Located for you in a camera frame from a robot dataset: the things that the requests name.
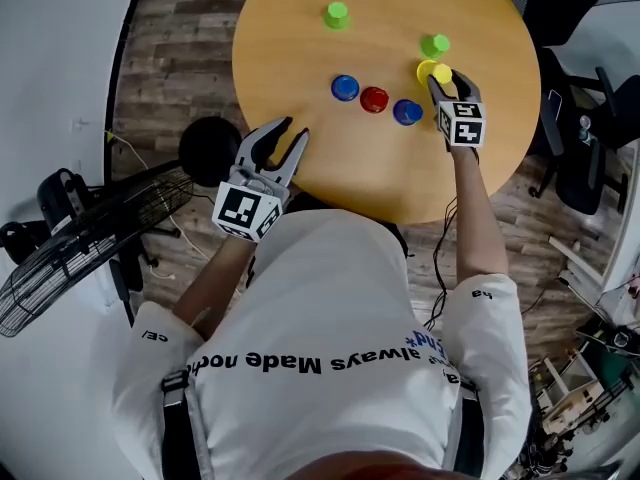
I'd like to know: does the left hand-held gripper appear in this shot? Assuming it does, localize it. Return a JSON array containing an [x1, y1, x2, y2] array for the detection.
[[212, 116, 310, 243]]

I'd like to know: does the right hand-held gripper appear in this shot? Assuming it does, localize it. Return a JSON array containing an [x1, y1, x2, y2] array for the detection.
[[428, 69, 487, 152]]

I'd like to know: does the yellow paper cup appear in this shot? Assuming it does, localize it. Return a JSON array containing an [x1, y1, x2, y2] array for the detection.
[[416, 59, 454, 89]]

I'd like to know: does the green paper cup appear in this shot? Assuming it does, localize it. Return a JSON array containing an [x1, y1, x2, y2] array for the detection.
[[418, 33, 451, 61], [323, 1, 351, 32]]

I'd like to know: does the blue paper cup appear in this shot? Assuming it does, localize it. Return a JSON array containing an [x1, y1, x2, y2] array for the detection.
[[330, 74, 360, 103], [392, 98, 424, 127]]

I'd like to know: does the red paper cup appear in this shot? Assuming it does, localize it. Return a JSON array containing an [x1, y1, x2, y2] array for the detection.
[[359, 86, 390, 114]]

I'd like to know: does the person's left forearm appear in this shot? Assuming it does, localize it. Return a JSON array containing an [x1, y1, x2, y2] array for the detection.
[[172, 235, 256, 339]]

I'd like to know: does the person's right forearm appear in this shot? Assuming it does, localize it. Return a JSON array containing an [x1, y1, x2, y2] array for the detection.
[[449, 145, 510, 284]]

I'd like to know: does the black office chair with headrest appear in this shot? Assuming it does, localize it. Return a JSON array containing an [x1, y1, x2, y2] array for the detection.
[[529, 65, 640, 217]]

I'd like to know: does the white desk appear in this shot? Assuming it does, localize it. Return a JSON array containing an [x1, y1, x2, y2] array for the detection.
[[547, 137, 640, 289]]

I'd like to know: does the person's white printed shirt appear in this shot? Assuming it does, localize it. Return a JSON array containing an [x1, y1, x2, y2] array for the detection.
[[110, 208, 532, 480]]

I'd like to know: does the cluttered white shelf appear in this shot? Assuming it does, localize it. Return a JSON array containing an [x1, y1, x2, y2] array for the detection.
[[529, 317, 640, 474]]

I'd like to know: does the large black pedestal fan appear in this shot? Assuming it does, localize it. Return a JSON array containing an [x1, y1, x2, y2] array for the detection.
[[0, 116, 243, 338]]

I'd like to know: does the white floor cable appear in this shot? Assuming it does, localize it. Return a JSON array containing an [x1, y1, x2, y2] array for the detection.
[[104, 130, 211, 280]]

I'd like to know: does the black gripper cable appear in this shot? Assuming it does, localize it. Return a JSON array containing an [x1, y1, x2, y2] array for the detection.
[[424, 195, 459, 332]]

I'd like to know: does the person's left shoulder strap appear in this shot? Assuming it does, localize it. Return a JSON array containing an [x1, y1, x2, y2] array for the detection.
[[159, 367, 221, 480]]

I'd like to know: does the person's shoulder strap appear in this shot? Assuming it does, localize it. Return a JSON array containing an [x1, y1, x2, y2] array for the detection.
[[159, 367, 221, 480], [442, 382, 486, 474]]

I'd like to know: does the person's right shoulder strap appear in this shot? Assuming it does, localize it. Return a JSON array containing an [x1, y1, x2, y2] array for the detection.
[[442, 382, 486, 474]]

